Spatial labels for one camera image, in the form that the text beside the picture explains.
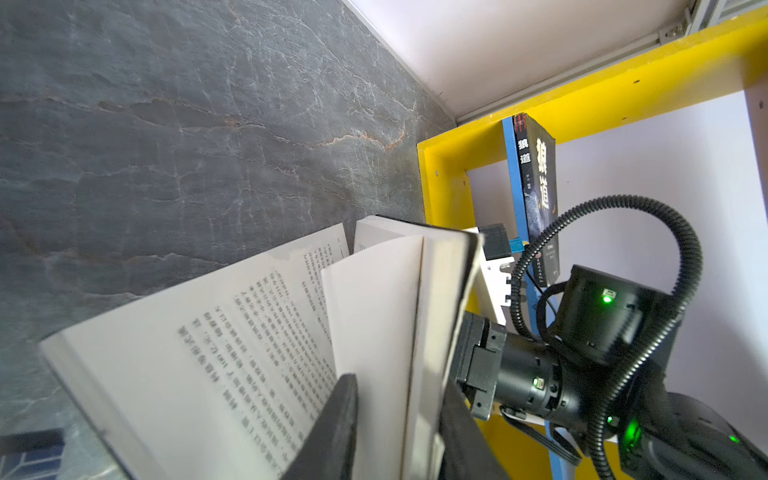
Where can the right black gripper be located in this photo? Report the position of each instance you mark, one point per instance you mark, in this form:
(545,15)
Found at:
(477,360)

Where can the black book orange title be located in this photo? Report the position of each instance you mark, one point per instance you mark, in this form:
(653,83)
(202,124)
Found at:
(225,375)

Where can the yellow pink blue shelf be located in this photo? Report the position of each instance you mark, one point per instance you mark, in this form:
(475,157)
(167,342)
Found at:
(685,124)

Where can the blue book lower left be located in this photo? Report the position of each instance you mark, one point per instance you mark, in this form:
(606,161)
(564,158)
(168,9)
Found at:
(32,455)

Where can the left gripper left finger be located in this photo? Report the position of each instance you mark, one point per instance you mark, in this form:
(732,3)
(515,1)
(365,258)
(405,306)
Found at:
(329,450)

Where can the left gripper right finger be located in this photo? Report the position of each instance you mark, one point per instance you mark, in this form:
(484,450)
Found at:
(466,453)

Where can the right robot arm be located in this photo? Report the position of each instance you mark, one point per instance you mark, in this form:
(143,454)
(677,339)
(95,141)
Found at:
(591,365)

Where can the black wolf-eyes book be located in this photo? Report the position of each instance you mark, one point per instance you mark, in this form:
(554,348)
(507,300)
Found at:
(536,155)

